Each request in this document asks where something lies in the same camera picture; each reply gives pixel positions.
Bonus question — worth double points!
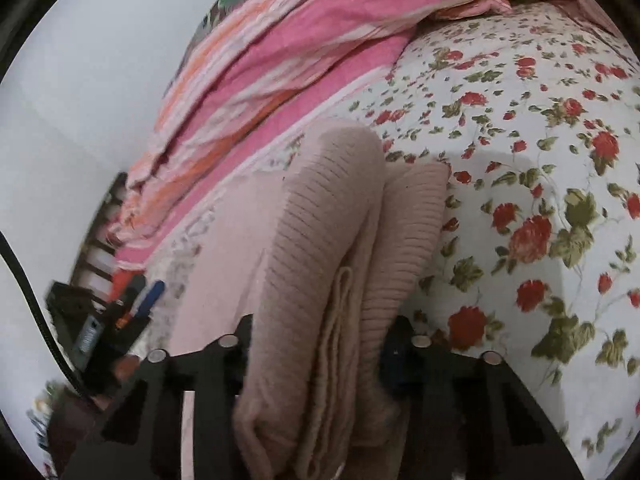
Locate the pink knit sweater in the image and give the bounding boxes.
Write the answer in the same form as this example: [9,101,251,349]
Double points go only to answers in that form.
[169,120,449,479]

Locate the floral bed sheet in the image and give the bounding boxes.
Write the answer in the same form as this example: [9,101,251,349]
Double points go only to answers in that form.
[134,0,640,476]

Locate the dark wooden headboard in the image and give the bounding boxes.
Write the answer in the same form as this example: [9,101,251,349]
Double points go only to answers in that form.
[70,172,127,308]

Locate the pink striped quilt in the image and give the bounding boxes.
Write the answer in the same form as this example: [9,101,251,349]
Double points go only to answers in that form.
[106,0,622,271]

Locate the red pillow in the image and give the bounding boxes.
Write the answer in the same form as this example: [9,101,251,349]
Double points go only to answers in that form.
[107,269,143,302]

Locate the person's left hand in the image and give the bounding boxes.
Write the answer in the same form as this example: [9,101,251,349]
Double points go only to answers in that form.
[92,354,141,411]

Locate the black cable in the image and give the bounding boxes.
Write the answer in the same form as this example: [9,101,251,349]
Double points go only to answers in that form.
[0,231,84,396]

